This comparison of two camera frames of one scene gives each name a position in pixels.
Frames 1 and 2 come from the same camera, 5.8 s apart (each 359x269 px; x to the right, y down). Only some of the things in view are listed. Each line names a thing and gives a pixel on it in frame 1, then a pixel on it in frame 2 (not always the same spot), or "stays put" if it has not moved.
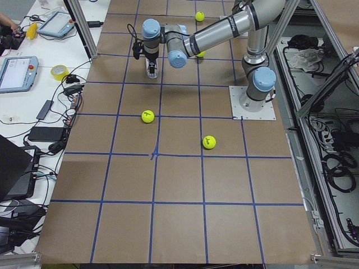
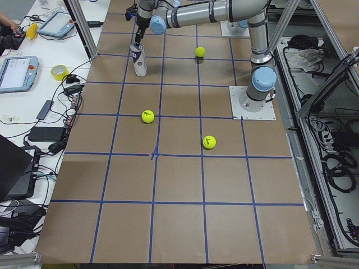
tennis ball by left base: (209, 142) stays put
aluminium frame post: (74, 7) stays put
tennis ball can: (152, 68) → (139, 58)
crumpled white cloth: (306, 59) stays put
